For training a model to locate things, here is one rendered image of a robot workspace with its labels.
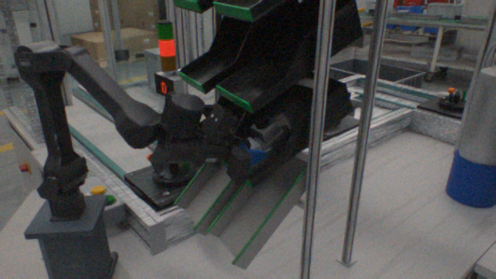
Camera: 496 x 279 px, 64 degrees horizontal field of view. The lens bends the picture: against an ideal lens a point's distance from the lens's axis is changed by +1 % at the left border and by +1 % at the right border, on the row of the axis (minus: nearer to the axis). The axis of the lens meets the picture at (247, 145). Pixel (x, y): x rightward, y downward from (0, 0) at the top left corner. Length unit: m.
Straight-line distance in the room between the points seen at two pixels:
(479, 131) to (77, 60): 1.14
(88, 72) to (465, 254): 1.06
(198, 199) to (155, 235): 0.16
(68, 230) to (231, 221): 0.36
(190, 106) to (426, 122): 1.46
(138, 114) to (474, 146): 1.05
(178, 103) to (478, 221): 1.06
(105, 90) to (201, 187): 0.43
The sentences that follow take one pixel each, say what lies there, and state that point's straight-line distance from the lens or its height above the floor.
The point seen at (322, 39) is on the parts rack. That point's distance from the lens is 0.73.
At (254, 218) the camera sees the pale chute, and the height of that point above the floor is 1.06.
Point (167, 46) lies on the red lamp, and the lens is 1.34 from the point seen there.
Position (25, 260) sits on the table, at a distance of 1.27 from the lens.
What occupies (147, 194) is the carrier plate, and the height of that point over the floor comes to 0.97.
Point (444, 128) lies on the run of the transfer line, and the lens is 1.95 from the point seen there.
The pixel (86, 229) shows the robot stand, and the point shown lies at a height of 1.06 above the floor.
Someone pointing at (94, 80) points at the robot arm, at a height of 1.41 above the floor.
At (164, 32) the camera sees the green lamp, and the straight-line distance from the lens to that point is 1.33.
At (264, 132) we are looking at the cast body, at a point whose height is 1.28.
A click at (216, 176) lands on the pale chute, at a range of 1.05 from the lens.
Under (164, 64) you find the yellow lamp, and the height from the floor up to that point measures 1.28.
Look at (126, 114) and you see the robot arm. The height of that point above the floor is 1.35.
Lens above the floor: 1.60
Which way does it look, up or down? 26 degrees down
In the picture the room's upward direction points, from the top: straight up
